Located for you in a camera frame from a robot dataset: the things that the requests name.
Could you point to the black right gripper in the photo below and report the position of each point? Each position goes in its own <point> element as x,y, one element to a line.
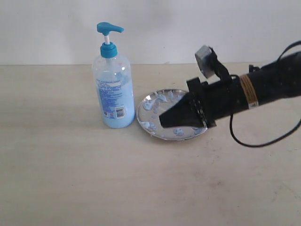
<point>205,103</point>

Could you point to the round steel plate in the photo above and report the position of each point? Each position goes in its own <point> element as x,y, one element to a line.
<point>156,103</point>

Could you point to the blue pump soap bottle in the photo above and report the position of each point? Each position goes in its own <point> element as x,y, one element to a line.
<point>113,81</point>

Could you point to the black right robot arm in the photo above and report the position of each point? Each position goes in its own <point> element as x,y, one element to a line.
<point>277,80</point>

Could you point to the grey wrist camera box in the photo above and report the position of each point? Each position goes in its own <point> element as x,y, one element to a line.
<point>206,59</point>

